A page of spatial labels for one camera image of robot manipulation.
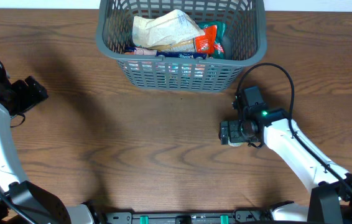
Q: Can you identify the green Nescafe coffee bag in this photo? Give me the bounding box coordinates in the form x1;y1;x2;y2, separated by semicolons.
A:
198;21;227;59

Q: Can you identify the orange spaghetti packet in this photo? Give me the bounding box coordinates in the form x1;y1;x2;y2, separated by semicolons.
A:
156;25;217;54

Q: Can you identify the colourful tissue pack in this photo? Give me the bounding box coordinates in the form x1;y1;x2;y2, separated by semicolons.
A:
124;47;208;59

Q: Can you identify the beige grain bag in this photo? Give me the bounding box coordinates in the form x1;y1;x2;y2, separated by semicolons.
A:
132;9;205;48

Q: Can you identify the green lid jar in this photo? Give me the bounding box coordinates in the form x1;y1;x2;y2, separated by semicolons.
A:
228;142;244;147

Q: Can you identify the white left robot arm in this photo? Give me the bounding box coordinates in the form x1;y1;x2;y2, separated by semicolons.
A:
0;61;100;223

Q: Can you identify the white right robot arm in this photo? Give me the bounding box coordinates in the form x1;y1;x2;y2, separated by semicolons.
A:
219;102;352;223

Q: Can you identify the grey plastic basket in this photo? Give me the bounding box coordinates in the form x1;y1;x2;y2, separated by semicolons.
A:
96;0;267;92

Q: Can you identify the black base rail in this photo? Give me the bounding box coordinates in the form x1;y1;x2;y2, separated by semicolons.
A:
94;208;275;224

